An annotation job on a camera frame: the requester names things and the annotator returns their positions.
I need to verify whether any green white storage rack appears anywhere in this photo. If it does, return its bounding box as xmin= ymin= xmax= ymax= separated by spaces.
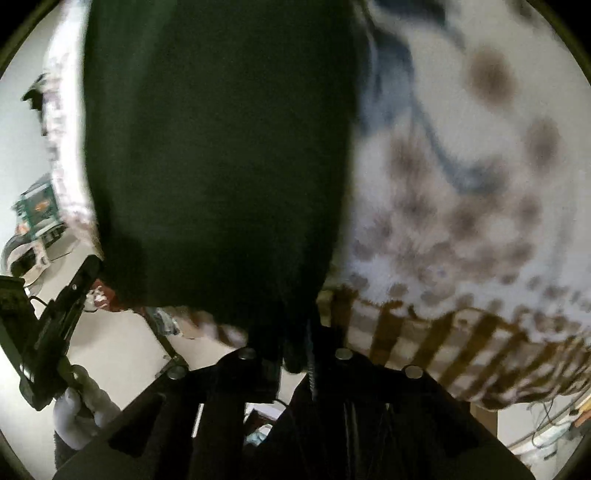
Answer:
xmin=11 ymin=173 xmax=70 ymax=241

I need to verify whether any person's left hand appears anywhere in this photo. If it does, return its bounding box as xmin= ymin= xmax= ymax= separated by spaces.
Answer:
xmin=53 ymin=364 xmax=122 ymax=450

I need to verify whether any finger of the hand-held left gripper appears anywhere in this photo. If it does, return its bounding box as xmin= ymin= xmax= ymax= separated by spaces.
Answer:
xmin=41 ymin=255 xmax=102 ymax=358

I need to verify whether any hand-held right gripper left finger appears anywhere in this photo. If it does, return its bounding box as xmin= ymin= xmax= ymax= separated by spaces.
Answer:
xmin=53 ymin=348 xmax=283 ymax=480

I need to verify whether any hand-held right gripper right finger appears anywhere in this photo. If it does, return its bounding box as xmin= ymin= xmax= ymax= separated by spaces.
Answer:
xmin=259 ymin=348 xmax=537 ymax=480

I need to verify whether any dark striped long-sleeve shirt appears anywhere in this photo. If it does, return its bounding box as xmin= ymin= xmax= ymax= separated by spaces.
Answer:
xmin=83 ymin=0 xmax=370 ymax=374

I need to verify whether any floral bed blanket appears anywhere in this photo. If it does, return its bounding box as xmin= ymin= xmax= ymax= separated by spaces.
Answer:
xmin=41 ymin=0 xmax=591 ymax=411

